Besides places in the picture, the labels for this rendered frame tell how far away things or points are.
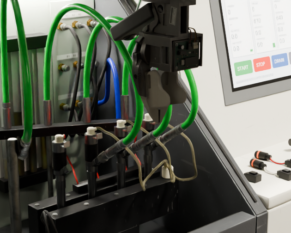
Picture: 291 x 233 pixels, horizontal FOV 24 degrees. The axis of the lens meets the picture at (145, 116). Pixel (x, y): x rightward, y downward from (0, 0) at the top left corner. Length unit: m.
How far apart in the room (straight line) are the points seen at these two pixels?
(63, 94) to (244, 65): 0.46
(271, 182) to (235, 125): 0.22
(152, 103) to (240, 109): 0.65
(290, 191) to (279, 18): 0.54
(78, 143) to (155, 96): 0.70
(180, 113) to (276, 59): 0.40
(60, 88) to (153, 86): 0.63
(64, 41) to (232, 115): 0.45
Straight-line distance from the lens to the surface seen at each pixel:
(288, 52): 1.86
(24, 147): 1.21
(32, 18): 1.61
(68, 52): 1.67
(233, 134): 1.68
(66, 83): 1.68
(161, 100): 1.06
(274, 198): 1.47
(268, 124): 1.79
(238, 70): 1.70
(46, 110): 1.51
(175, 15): 1.02
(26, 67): 1.12
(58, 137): 1.35
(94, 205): 1.40
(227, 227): 1.38
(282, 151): 1.75
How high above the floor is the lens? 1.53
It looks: 16 degrees down
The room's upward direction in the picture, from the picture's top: straight up
